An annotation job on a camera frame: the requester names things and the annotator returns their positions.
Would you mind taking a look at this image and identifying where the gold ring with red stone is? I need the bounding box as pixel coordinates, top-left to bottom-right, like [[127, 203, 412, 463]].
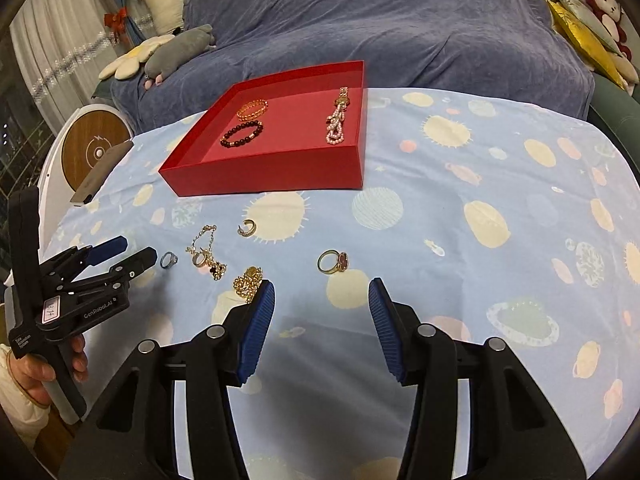
[[317, 249, 350, 275]]

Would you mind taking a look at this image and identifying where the dark window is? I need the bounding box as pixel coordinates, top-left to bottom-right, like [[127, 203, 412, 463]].
[[0, 40, 56, 201]]

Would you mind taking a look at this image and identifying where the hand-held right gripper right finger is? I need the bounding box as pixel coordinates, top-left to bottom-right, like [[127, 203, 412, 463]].
[[367, 277, 571, 480]]

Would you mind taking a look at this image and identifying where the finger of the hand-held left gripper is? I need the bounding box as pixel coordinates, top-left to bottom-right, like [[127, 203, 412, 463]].
[[47, 236, 129, 281], [65, 246, 159, 306]]

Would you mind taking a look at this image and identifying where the grey plush toy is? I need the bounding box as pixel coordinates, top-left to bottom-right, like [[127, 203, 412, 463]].
[[144, 24, 217, 91]]

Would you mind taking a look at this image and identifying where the blue planet-print tablecloth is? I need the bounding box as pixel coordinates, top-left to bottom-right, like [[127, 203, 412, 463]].
[[42, 87, 640, 480]]

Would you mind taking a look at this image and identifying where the white curtain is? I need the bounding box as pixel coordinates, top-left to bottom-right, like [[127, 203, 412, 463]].
[[10, 0, 131, 126]]

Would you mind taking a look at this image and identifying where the gold chain with round pendant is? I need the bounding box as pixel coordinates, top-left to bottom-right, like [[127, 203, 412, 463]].
[[232, 265, 266, 305]]

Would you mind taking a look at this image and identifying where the grey-brown flat case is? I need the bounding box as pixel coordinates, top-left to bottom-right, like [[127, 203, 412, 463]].
[[70, 140, 135, 207]]

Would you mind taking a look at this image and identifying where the red monkey plush toy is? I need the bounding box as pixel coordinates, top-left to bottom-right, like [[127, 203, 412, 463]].
[[584, 0, 640, 96]]

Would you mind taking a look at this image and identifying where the dark bead bracelet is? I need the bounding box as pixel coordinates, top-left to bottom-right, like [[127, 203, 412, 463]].
[[220, 120, 264, 149]]

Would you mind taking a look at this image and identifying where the red cardboard box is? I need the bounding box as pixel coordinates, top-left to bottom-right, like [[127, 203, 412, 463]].
[[158, 60, 369, 197]]

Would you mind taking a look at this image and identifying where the person's left hand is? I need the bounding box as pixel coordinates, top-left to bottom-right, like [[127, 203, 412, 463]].
[[7, 334, 91, 406]]

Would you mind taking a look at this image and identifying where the pearl bracelet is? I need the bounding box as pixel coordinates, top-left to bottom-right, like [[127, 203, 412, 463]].
[[325, 100, 349, 146]]

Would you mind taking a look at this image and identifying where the gold chain with black charm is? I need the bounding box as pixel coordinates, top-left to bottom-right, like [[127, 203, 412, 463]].
[[186, 225, 227, 282]]

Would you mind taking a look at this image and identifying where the silver cushion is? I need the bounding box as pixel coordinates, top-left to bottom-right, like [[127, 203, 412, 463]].
[[550, 0, 626, 56]]

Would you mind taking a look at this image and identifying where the blue curtain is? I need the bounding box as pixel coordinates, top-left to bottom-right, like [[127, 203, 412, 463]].
[[107, 0, 151, 48]]

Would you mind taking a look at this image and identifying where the yellow cushion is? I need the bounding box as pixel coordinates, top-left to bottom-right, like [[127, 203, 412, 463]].
[[545, 0, 628, 91]]

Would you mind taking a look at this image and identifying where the gold link bracelet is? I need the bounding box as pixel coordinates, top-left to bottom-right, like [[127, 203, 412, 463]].
[[236, 101, 269, 121]]

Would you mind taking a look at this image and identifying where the flower-shaped cushion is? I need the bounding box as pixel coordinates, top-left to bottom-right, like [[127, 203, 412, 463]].
[[98, 35, 173, 81]]

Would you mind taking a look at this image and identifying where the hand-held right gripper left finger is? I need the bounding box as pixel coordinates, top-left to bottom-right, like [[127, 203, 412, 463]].
[[59, 280, 277, 480]]

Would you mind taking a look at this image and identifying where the person's left forearm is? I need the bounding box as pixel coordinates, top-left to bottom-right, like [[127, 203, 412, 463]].
[[0, 345, 53, 448]]

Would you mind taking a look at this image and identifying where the purple-blue sofa blanket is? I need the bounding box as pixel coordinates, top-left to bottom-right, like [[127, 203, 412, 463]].
[[110, 0, 596, 131]]

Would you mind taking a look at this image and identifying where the white round device wooden disc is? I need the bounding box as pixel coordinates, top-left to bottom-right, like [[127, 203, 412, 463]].
[[39, 105, 135, 256]]

